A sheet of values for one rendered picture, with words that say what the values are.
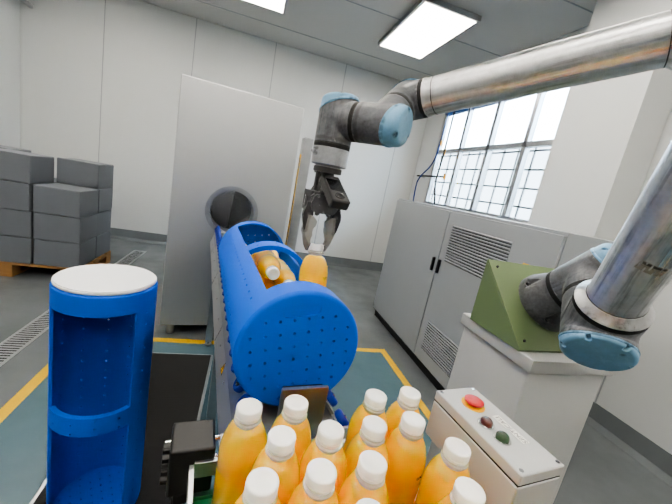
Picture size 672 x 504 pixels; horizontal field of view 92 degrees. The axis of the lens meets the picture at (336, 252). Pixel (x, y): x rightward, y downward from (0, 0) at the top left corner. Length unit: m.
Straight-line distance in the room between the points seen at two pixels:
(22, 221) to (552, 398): 4.27
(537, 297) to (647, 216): 0.47
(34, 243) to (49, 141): 2.41
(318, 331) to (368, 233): 5.52
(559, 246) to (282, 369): 1.72
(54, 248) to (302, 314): 3.70
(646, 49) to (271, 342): 0.84
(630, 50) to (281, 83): 5.39
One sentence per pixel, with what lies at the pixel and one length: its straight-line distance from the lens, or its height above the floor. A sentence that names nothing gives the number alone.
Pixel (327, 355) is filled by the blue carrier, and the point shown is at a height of 1.08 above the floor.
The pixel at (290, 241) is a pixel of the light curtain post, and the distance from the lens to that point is 2.13.
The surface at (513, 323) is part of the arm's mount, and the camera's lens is 1.13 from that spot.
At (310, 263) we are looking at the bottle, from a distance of 0.81.
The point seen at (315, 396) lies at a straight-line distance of 0.74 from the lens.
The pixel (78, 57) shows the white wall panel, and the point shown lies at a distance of 6.34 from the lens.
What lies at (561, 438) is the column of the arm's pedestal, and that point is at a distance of 1.37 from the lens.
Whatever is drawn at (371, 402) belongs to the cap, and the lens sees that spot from 0.63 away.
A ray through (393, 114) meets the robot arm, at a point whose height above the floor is 1.63.
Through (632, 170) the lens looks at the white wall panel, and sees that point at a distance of 3.40.
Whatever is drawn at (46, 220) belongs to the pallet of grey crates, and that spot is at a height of 0.60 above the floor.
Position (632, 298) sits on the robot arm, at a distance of 0.90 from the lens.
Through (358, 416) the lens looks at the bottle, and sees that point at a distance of 0.65.
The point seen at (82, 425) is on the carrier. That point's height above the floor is 0.60.
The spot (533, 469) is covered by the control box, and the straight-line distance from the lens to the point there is 0.67.
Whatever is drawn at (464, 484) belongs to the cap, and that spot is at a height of 1.11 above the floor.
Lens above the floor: 1.46
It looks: 11 degrees down
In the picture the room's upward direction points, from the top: 11 degrees clockwise
